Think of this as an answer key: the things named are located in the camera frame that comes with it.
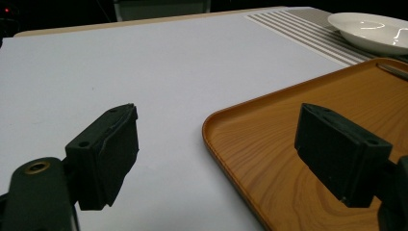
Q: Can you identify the brown wooden tray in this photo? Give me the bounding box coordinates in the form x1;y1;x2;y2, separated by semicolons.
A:
201;57;408;231

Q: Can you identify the white round plate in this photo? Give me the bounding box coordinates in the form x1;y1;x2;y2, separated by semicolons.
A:
327;12;408;57

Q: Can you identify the silver fork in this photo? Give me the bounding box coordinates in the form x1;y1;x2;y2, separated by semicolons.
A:
376;63;408;81

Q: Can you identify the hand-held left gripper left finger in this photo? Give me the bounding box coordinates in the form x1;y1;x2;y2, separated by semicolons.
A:
65;103;140;212

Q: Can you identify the white board sheet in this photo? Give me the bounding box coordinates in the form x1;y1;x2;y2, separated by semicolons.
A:
0;6;354;231

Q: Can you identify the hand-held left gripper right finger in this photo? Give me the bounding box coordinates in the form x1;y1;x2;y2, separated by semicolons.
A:
293;103;393;209

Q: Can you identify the grey striped placemat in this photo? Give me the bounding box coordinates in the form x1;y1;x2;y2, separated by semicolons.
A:
244;8;408;66

